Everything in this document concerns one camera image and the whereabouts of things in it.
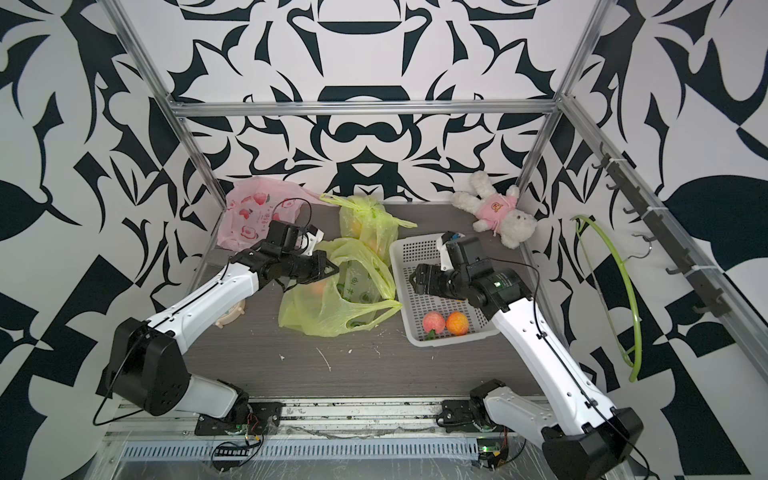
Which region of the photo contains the white plastic basket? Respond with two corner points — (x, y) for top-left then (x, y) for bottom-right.
(389, 232), (500, 348)

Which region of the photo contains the green plastic bag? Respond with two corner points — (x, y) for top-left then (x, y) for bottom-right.
(319, 193), (417, 266)
(278, 238), (402, 337)

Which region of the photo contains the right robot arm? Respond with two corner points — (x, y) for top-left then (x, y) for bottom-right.
(408, 232), (643, 479)

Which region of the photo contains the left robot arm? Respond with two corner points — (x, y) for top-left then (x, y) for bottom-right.
(103, 220), (339, 425)

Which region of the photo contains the orange peach front right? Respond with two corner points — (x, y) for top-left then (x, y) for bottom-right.
(445, 311), (470, 336)

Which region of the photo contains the pink plastic bag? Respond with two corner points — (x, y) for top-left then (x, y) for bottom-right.
(217, 176), (322, 252)

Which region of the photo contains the small round clock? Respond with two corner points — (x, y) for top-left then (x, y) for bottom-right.
(215, 300), (246, 329)

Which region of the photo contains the white plush bunny pink shirt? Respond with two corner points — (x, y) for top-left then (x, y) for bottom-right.
(450, 171), (537, 249)

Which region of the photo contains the green hoop hanger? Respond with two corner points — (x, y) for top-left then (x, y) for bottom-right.
(571, 215), (643, 383)

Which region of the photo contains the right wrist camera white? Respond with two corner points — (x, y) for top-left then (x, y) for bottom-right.
(436, 231), (464, 272)

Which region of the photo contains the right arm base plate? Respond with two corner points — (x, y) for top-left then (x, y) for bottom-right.
(436, 398), (530, 433)

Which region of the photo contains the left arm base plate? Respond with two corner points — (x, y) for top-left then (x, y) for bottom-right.
(194, 401), (284, 437)

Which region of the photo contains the black wall hook rack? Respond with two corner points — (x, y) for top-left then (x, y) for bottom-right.
(595, 146), (732, 317)

